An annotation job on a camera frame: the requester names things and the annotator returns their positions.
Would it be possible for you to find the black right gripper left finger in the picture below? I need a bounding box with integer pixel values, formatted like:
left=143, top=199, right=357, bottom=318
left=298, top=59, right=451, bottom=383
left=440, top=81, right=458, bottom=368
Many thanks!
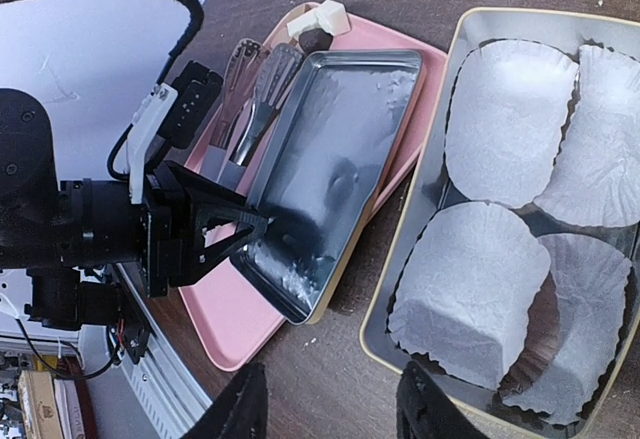
left=182, top=362, right=269, bottom=439

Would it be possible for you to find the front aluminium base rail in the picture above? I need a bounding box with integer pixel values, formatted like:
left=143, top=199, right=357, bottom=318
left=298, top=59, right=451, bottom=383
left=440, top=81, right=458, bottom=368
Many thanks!
left=114, top=264, right=212, bottom=438

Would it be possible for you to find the tan tin box base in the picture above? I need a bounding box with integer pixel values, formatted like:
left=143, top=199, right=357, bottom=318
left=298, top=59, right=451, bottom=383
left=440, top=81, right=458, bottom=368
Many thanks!
left=360, top=8, right=639, bottom=438

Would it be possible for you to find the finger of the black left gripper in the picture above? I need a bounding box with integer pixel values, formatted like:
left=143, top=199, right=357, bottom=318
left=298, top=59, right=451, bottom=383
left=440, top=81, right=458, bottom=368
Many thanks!
left=174, top=163, right=269, bottom=229
left=174, top=227, right=265, bottom=287

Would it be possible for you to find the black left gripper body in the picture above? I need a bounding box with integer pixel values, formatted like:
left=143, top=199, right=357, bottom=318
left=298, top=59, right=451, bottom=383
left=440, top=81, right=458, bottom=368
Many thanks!
left=59, top=161, right=200, bottom=298

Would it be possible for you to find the bear print tin lid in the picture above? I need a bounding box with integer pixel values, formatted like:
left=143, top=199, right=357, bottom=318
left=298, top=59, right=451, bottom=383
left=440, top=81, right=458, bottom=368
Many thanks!
left=230, top=49, right=424, bottom=325

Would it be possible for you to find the white ridged chocolate square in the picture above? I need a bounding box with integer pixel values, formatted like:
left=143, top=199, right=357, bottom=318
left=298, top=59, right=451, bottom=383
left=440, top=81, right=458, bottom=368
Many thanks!
left=315, top=0, right=351, bottom=37

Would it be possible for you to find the white paper cupcake liner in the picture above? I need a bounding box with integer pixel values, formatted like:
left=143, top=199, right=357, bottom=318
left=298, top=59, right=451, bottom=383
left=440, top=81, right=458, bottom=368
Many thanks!
left=534, top=45, right=639, bottom=228
left=388, top=202, right=551, bottom=390
left=445, top=40, right=579, bottom=209
left=503, top=233, right=632, bottom=426

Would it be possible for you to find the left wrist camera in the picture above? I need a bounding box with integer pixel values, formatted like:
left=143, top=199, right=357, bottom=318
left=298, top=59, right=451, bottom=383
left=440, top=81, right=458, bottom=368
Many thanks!
left=125, top=61, right=223, bottom=205

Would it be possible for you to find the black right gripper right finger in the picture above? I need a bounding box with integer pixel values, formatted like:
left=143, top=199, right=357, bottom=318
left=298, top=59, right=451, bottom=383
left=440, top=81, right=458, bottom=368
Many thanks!
left=396, top=360, right=487, bottom=439

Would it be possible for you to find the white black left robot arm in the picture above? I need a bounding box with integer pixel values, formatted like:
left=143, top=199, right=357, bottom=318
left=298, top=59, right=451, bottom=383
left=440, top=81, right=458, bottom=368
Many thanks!
left=1, top=89, right=268, bottom=331

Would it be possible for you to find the white chocolate bar piece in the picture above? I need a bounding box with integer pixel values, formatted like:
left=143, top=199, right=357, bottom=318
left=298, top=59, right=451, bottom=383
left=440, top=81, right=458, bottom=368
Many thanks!
left=287, top=9, right=321, bottom=40

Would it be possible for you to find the dark heart chocolate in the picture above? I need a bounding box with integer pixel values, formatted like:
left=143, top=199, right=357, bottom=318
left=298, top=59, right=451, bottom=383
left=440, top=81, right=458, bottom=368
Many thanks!
left=298, top=29, right=334, bottom=55

